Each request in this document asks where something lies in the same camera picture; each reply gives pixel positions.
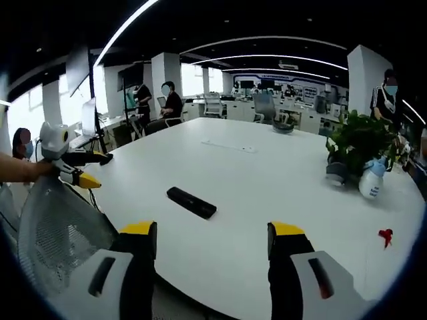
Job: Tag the white spray bottle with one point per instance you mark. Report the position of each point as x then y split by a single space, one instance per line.
373 180

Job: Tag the black remote control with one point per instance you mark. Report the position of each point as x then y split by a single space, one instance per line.
191 202

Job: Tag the green potted plant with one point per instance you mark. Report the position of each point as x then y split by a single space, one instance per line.
362 146

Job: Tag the white mesh office chair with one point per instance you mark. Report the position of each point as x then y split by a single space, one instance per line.
215 105

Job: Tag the dark round bowl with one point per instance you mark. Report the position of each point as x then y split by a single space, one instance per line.
283 127

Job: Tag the black stand pole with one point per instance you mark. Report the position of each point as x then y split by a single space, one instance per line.
95 100

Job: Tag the grey mesh office chair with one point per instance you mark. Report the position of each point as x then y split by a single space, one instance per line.
63 233

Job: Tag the white keyboard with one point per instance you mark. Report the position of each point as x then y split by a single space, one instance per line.
77 141

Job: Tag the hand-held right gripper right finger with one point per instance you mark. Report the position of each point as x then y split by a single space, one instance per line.
310 280

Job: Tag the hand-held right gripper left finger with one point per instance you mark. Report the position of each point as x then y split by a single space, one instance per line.
110 286

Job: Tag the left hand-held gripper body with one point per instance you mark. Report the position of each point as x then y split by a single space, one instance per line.
53 141

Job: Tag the red ribbon scrap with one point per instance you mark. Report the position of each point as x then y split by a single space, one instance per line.
386 236

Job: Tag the white computer monitor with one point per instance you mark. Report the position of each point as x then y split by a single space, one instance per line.
88 116

